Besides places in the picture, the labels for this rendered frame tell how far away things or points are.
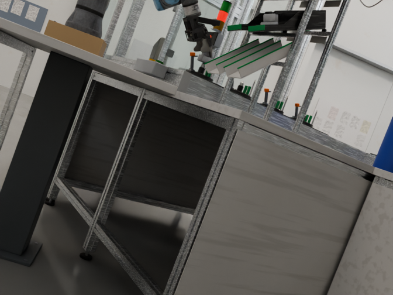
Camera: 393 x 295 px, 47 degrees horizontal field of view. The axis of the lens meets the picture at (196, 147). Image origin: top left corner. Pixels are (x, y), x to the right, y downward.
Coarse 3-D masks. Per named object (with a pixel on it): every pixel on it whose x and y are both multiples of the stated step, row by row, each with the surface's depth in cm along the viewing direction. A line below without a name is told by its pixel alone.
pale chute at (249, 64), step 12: (264, 48) 187; (276, 48) 189; (288, 48) 177; (240, 60) 184; (252, 60) 173; (264, 60) 174; (276, 60) 176; (228, 72) 183; (240, 72) 171; (252, 72) 173
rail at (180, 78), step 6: (114, 60) 264; (120, 60) 254; (126, 60) 248; (132, 60) 241; (126, 66) 245; (132, 66) 239; (168, 72) 206; (174, 72) 201; (180, 72) 196; (186, 72) 194; (168, 78) 203; (174, 78) 199; (180, 78) 195; (186, 78) 195; (174, 84) 198; (180, 84) 195; (186, 84) 196; (180, 90) 195; (186, 90) 197
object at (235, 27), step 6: (282, 12) 190; (288, 12) 191; (294, 12) 192; (258, 18) 200; (240, 24) 184; (246, 24) 185; (252, 24) 186; (258, 24) 187; (228, 30) 195; (234, 30) 190; (240, 30) 194; (246, 30) 198
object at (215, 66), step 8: (256, 40) 201; (272, 40) 190; (240, 48) 199; (248, 48) 201; (256, 48) 188; (224, 56) 197; (232, 56) 185; (240, 56) 186; (208, 64) 195; (216, 64) 183; (224, 64) 184; (208, 72) 195; (216, 72) 189; (224, 72) 185
